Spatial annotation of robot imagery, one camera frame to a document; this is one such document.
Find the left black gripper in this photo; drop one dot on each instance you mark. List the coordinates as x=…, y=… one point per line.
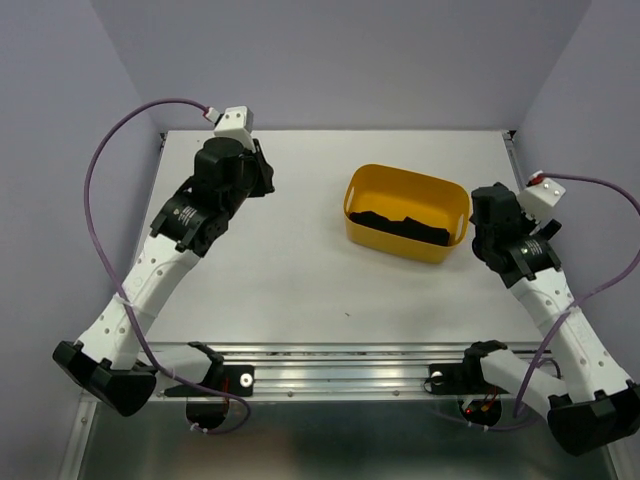
x=265, y=174

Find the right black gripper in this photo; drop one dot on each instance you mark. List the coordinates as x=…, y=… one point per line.
x=520, y=215

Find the yellow plastic basket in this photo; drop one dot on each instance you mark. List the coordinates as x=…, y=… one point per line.
x=396, y=193

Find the black t shirt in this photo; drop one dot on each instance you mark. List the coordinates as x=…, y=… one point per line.
x=407, y=228

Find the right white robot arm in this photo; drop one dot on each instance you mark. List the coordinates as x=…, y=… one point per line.
x=586, y=397

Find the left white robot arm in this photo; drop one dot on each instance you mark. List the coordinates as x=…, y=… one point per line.
x=112, y=360

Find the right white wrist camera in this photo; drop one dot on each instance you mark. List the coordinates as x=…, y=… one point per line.
x=538, y=199

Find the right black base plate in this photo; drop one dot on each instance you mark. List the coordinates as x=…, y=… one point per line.
x=457, y=379

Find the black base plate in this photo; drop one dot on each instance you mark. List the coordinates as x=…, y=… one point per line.
x=234, y=379
x=457, y=379

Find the aluminium mounting rail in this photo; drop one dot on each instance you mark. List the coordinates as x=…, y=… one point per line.
x=332, y=373

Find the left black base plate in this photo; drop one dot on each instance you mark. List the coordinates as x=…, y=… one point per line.
x=234, y=379

